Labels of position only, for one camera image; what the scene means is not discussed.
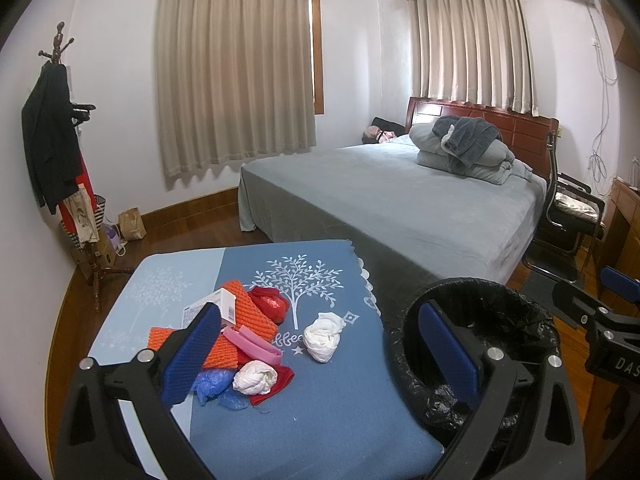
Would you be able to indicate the pink foam strip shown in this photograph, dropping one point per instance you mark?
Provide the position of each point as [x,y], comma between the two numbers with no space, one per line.
[253,346]

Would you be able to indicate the black hanging coat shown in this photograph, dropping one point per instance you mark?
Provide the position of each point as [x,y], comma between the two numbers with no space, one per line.
[50,140]

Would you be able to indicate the brown paper bag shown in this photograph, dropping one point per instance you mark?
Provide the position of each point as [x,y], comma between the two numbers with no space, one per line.
[131,224]

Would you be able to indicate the striped basket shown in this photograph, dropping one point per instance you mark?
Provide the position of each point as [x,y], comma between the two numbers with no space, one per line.
[99,212]

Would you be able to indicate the black office chair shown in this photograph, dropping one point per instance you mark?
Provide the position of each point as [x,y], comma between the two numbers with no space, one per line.
[570,224]

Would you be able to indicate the beige tote bag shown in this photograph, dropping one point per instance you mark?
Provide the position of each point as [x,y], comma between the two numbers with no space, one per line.
[79,209]

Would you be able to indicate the orange foam net large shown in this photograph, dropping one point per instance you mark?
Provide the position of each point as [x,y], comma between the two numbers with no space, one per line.
[247,313]

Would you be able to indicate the red hanging bag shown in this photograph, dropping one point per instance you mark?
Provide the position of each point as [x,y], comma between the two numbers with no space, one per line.
[85,180]

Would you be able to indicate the white tissue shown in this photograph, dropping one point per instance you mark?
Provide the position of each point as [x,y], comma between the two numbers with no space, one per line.
[255,378]
[322,336]

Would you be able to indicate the dark grey towel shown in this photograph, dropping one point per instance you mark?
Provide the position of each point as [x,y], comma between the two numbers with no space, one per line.
[464,139]

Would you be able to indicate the red knit glove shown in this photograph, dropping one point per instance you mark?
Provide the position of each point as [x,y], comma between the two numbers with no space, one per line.
[285,376]

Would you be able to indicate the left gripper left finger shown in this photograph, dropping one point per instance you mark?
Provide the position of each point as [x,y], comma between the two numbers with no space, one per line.
[94,442]

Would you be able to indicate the red wooden headboard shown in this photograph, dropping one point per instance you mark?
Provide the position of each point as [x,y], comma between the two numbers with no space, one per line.
[524,134]

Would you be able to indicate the blue plastic glove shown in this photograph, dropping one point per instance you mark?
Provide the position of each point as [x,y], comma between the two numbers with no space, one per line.
[216,384]

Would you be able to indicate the bed with grey sheet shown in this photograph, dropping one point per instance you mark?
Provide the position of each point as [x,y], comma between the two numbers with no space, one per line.
[412,225]

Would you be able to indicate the grey folded quilt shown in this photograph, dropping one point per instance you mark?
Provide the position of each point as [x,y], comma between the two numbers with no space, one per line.
[496,165]

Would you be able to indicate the black bag beside bed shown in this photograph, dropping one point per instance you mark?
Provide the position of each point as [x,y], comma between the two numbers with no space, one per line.
[381,131]

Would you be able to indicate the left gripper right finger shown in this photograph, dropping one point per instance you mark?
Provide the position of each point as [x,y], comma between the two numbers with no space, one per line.
[485,380]

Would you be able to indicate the beige curtain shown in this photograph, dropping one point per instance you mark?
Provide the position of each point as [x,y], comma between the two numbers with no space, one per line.
[473,51]
[234,81]

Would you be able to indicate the wooden desk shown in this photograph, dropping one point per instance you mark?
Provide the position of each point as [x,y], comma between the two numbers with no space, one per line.
[611,411]

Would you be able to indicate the beige right curtain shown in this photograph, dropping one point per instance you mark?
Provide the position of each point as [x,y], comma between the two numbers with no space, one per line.
[473,51]

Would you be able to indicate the black trash bin with liner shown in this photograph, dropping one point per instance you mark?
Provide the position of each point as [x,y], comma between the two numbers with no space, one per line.
[498,317]

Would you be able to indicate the beige left curtain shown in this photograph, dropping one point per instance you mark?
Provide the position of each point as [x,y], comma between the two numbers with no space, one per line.
[234,81]

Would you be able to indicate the red plastic bag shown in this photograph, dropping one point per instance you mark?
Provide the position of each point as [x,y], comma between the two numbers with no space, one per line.
[270,302]

